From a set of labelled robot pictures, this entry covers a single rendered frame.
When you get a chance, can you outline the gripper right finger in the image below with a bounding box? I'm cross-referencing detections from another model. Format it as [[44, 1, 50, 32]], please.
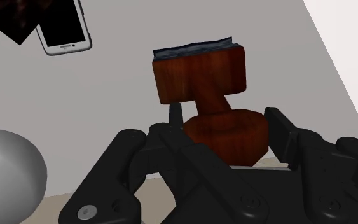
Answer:
[[263, 106, 358, 224]]

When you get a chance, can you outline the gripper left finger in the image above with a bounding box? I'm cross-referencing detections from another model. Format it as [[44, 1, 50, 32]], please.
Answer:
[[57, 103, 270, 224]]

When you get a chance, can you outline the brown wooden stamp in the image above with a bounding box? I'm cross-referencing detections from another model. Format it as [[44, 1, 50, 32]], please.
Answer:
[[151, 36, 270, 167]]

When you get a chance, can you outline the grey round ball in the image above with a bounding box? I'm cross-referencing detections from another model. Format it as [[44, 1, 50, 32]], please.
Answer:
[[0, 128, 48, 224]]

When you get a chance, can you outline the white smartphone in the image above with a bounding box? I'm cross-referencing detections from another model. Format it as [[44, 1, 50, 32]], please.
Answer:
[[35, 0, 93, 57]]

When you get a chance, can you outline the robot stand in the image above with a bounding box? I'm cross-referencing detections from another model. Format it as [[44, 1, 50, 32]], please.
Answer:
[[0, 0, 53, 46]]

